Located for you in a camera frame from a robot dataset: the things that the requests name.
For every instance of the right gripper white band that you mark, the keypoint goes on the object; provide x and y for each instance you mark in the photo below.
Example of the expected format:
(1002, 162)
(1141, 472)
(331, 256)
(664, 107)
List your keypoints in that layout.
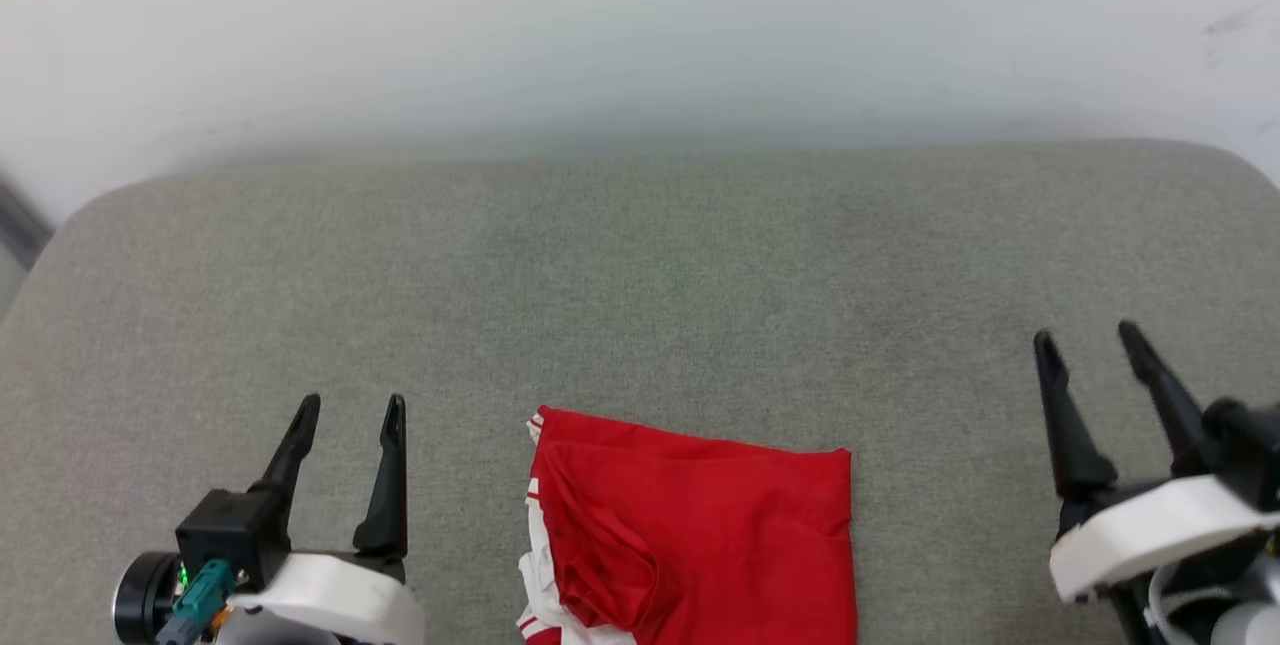
(1150, 525)

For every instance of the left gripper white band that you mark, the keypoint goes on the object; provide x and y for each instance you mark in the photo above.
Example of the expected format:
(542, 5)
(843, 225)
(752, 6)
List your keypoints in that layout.
(340, 600)

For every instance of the red and white garment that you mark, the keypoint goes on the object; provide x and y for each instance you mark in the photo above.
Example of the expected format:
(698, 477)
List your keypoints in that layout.
(700, 525)

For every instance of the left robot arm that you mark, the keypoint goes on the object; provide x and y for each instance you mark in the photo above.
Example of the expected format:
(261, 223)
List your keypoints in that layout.
(145, 600)

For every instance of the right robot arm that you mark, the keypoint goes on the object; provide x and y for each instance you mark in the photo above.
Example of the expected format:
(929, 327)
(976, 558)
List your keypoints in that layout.
(1220, 605)

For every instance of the grey fabric sofa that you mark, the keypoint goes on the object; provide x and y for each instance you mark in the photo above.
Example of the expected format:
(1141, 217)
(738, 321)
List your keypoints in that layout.
(650, 305)

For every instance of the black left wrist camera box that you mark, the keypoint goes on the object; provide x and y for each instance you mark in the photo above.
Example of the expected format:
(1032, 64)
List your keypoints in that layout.
(230, 530)

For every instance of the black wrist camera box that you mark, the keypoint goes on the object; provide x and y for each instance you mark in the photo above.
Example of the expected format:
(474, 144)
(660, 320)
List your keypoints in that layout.
(230, 530)
(1245, 445)

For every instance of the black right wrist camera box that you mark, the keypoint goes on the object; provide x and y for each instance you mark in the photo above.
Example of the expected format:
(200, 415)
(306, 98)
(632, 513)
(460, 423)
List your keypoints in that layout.
(1245, 445)

